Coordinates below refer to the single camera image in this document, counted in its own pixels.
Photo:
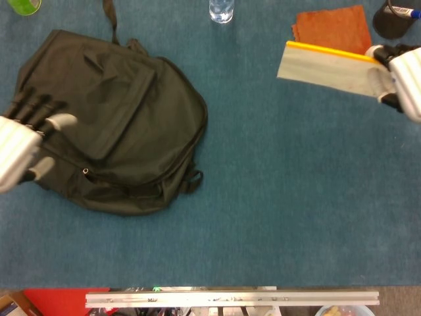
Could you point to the black mesh pen holder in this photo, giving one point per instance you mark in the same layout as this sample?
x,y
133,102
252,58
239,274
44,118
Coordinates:
x,y
386,24

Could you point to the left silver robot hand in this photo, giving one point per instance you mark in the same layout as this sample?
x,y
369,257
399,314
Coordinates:
x,y
16,145

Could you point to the cardboard box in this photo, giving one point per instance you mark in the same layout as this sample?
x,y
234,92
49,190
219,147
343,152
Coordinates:
x,y
13,306

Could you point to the aluminium profile rail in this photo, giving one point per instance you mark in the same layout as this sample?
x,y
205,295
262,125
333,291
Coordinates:
x,y
230,299

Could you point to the pale plastic bowl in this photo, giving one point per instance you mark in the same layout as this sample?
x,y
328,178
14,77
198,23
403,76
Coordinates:
x,y
342,311

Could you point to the orange folded cloth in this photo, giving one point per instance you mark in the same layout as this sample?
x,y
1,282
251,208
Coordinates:
x,y
335,29

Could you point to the black fabric backpack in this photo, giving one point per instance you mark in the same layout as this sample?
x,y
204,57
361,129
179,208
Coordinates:
x,y
125,115

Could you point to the white yellow Lexicon book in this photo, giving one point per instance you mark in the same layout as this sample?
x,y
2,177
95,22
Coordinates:
x,y
322,67

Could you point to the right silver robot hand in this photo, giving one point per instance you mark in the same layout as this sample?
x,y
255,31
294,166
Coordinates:
x,y
408,79

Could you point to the blue capped marker pen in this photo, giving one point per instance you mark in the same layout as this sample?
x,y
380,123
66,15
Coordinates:
x,y
409,13

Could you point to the clear plastic water bottle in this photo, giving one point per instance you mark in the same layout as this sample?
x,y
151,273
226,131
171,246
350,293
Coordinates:
x,y
222,11

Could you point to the red box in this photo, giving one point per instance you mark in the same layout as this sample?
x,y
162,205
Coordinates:
x,y
59,301

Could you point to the blue felt table mat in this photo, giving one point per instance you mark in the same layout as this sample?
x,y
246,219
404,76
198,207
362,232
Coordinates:
x,y
263,197

